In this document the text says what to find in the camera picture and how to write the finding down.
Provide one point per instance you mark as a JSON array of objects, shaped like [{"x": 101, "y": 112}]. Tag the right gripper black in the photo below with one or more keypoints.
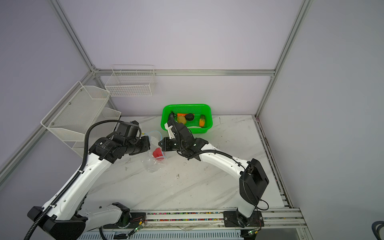
[{"x": 165, "y": 146}]

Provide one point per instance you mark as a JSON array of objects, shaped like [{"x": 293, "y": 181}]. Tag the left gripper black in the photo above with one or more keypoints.
[{"x": 146, "y": 144}]

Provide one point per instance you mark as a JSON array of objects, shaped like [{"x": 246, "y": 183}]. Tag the red toy pepper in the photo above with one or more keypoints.
[{"x": 158, "y": 154}]

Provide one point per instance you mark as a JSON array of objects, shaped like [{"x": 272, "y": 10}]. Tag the clear zip top bag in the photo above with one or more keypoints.
[{"x": 150, "y": 164}]

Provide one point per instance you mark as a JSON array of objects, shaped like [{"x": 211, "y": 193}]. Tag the black toy avocado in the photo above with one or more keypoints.
[{"x": 189, "y": 117}]

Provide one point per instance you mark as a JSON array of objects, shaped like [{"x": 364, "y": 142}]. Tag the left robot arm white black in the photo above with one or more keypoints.
[{"x": 63, "y": 218}]

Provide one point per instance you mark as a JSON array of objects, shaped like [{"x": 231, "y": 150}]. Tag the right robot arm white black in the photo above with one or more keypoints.
[{"x": 251, "y": 176}]

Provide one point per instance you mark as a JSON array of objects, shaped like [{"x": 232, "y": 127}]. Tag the yellow toy potato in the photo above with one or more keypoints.
[{"x": 182, "y": 120}]

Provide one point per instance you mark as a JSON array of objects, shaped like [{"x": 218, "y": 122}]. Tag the orange yellow toy corn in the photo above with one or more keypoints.
[{"x": 202, "y": 121}]

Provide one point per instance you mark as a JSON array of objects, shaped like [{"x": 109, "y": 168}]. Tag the green plastic basket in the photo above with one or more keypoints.
[{"x": 196, "y": 117}]

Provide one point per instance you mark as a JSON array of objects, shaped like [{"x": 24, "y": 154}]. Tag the white mesh two-tier shelf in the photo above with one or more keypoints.
[{"x": 81, "y": 107}]

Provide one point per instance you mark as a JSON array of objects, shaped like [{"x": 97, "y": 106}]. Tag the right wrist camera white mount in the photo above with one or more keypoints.
[{"x": 170, "y": 132}]

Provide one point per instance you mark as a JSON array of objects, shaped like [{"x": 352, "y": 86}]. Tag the white wire wall basket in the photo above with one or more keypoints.
[{"x": 131, "y": 81}]

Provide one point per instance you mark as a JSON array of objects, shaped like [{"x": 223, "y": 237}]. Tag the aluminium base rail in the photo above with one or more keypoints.
[{"x": 205, "y": 225}]

